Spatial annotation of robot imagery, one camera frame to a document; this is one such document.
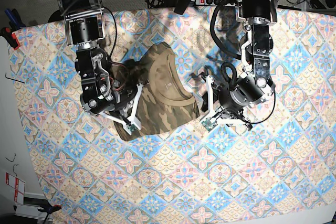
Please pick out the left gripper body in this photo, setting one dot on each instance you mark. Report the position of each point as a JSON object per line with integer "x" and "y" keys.
{"x": 221, "y": 107}

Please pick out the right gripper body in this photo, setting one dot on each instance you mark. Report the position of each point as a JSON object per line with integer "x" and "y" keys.
{"x": 129, "y": 123}

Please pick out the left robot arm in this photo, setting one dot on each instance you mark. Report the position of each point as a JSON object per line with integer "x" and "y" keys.
{"x": 254, "y": 85}

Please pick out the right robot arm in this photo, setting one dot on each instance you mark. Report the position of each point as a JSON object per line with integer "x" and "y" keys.
{"x": 107, "y": 89}

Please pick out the black blue clamp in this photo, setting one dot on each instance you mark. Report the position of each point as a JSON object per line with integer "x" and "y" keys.
{"x": 46, "y": 207}

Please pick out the red black clamp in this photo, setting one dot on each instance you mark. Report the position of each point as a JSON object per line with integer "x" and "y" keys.
{"x": 15, "y": 23}

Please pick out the patterned tile tablecloth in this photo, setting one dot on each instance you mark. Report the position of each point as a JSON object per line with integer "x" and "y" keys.
{"x": 285, "y": 164}

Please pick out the white power strip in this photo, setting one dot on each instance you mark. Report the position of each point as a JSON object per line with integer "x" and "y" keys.
{"x": 206, "y": 2}

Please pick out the camouflage T-shirt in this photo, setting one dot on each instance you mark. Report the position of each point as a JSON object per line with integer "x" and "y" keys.
{"x": 164, "y": 104}

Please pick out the red white label card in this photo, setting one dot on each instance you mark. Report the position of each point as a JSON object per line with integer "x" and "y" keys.
{"x": 16, "y": 188}

